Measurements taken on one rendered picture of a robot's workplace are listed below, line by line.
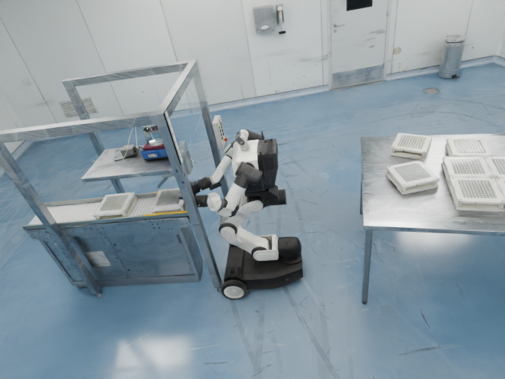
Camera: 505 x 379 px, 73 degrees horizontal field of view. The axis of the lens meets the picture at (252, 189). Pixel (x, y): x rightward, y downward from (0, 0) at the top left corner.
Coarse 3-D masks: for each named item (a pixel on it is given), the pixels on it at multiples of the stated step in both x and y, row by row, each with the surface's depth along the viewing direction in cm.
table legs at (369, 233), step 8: (360, 200) 324; (360, 208) 328; (368, 232) 210; (368, 240) 214; (368, 248) 219; (368, 256) 223; (368, 264) 227; (368, 272) 232; (368, 280) 237; (368, 288) 243
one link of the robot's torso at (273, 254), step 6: (270, 240) 284; (276, 240) 275; (276, 246) 271; (258, 252) 269; (264, 252) 268; (270, 252) 268; (276, 252) 268; (258, 258) 272; (264, 258) 271; (270, 258) 271; (276, 258) 270
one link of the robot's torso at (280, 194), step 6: (276, 186) 245; (252, 192) 237; (258, 192) 237; (264, 192) 236; (270, 192) 236; (276, 192) 240; (282, 192) 241; (246, 198) 245; (270, 198) 239; (276, 198) 238; (282, 198) 240; (270, 204) 244; (276, 204) 243; (282, 204) 243
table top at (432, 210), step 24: (384, 144) 273; (432, 144) 263; (504, 144) 249; (384, 168) 248; (432, 168) 239; (384, 192) 227; (432, 192) 220; (384, 216) 209; (408, 216) 206; (432, 216) 203; (456, 216) 200; (480, 216) 197; (504, 216) 194
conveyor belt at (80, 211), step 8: (144, 200) 267; (152, 200) 266; (48, 208) 279; (56, 208) 277; (64, 208) 275; (72, 208) 274; (80, 208) 272; (88, 208) 270; (96, 208) 268; (136, 208) 260; (144, 208) 258; (56, 216) 268; (64, 216) 267; (72, 216) 265; (80, 216) 263; (88, 216) 262
